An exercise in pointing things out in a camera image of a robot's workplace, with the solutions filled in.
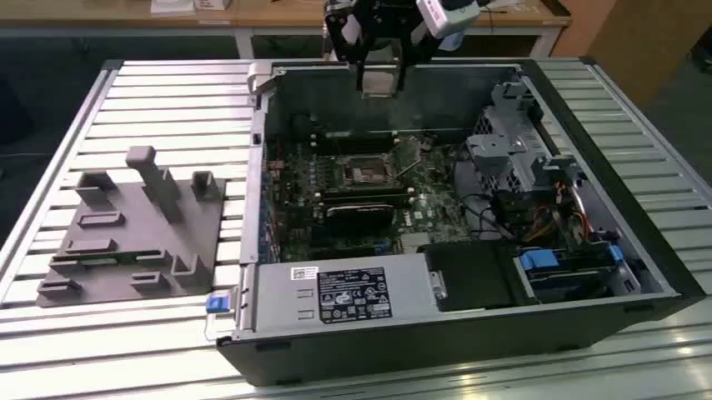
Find silver chipset heatsink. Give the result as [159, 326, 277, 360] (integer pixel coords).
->
[401, 232, 436, 251]

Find silver CPU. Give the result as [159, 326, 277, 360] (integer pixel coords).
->
[361, 70, 400, 100]

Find wooden desk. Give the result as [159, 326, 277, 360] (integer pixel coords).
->
[0, 0, 575, 58]

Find black graphics card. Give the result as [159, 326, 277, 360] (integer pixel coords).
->
[325, 202, 397, 231]

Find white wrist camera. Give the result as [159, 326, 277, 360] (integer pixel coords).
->
[416, 0, 484, 39]

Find grey metal disk bay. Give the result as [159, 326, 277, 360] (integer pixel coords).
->
[464, 81, 591, 197]

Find black PC case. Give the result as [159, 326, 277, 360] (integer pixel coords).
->
[215, 57, 708, 387]

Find silver power supply unit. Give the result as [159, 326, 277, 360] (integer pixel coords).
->
[233, 261, 433, 338]

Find hard disk in blue carrier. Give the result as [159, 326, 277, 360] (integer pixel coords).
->
[514, 247, 608, 299]

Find grey parts rack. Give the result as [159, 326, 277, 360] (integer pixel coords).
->
[34, 145, 230, 309]

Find green motherboard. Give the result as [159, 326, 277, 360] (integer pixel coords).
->
[261, 132, 485, 263]

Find black optical drive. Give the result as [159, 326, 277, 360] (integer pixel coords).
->
[422, 243, 539, 313]

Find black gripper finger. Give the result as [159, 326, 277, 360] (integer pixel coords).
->
[397, 0, 442, 92]
[325, 0, 376, 92]

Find wooden cabinet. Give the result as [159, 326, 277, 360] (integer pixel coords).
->
[549, 0, 712, 110]

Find CPU socket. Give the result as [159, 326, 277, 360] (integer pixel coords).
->
[344, 153, 397, 187]

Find green RAM stick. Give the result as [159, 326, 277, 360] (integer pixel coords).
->
[71, 254, 138, 266]

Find orange yellow power wires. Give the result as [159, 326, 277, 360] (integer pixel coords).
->
[523, 206, 591, 245]

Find black RAM slot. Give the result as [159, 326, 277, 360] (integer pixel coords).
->
[310, 129, 401, 138]
[321, 187, 416, 200]
[311, 140, 402, 150]
[314, 145, 402, 156]
[311, 135, 401, 144]
[322, 193, 417, 208]

